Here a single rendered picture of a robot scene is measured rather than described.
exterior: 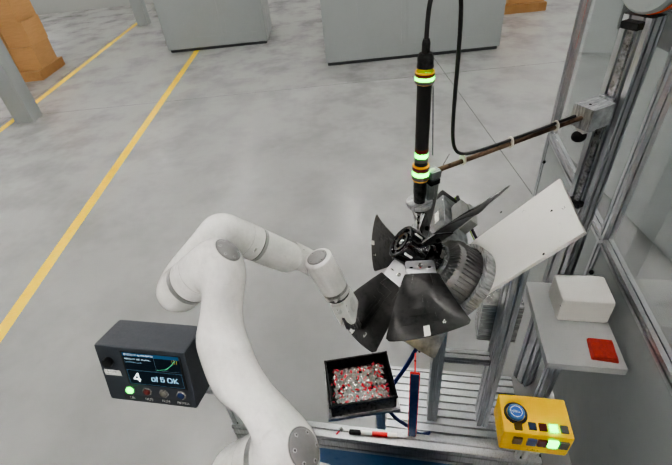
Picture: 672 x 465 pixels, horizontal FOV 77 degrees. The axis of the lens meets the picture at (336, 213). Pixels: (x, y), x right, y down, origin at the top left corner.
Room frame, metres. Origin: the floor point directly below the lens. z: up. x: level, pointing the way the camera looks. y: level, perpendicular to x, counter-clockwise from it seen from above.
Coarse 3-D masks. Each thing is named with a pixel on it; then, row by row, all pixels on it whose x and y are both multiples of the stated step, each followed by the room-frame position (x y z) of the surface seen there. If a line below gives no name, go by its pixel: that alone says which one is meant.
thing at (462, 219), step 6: (492, 198) 0.88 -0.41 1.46; (480, 204) 0.90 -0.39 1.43; (486, 204) 0.86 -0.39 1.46; (468, 210) 0.93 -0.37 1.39; (474, 210) 0.87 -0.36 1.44; (480, 210) 0.84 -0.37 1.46; (462, 216) 0.88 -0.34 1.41; (468, 216) 0.85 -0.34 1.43; (450, 222) 0.91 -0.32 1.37; (456, 222) 0.95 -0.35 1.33; (462, 222) 0.98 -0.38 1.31; (444, 228) 0.94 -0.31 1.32; (450, 228) 0.97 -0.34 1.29; (456, 228) 0.99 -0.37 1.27
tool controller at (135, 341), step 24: (120, 336) 0.73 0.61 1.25; (144, 336) 0.73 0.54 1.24; (168, 336) 0.72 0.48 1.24; (192, 336) 0.71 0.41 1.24; (120, 360) 0.68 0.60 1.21; (144, 360) 0.67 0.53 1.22; (168, 360) 0.66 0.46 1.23; (192, 360) 0.67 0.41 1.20; (120, 384) 0.67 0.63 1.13; (168, 384) 0.64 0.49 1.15; (192, 384) 0.63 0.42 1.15
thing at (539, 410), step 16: (512, 400) 0.54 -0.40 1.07; (528, 400) 0.53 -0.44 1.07; (544, 400) 0.53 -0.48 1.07; (560, 400) 0.52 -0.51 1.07; (496, 416) 0.53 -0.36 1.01; (528, 416) 0.49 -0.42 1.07; (544, 416) 0.49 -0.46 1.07; (560, 416) 0.49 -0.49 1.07; (512, 432) 0.46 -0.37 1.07; (528, 432) 0.46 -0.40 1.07; (544, 432) 0.45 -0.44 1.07; (560, 432) 0.45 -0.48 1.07; (512, 448) 0.46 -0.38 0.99; (528, 448) 0.45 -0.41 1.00; (544, 448) 0.44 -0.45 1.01
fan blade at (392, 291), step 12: (384, 276) 0.98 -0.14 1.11; (360, 288) 0.99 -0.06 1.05; (372, 288) 0.97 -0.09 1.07; (384, 288) 0.95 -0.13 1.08; (396, 288) 0.94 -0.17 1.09; (360, 300) 0.96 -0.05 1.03; (372, 300) 0.93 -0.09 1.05; (384, 300) 0.92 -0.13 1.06; (360, 312) 0.92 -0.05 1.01; (372, 312) 0.90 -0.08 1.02; (384, 312) 0.89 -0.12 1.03; (372, 324) 0.87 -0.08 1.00; (384, 324) 0.86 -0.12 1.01; (360, 336) 0.86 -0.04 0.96; (372, 336) 0.84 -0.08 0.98; (372, 348) 0.81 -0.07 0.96
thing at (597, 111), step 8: (600, 96) 1.18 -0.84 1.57; (608, 96) 1.16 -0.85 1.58; (576, 104) 1.15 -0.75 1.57; (584, 104) 1.14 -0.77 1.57; (592, 104) 1.14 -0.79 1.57; (600, 104) 1.13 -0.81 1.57; (608, 104) 1.13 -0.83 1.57; (576, 112) 1.15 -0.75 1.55; (584, 112) 1.12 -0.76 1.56; (592, 112) 1.10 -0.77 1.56; (600, 112) 1.11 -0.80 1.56; (608, 112) 1.12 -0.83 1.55; (584, 120) 1.12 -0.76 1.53; (592, 120) 1.10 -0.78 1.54; (600, 120) 1.11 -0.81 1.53; (608, 120) 1.13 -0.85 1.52; (584, 128) 1.11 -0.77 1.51; (592, 128) 1.10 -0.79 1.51
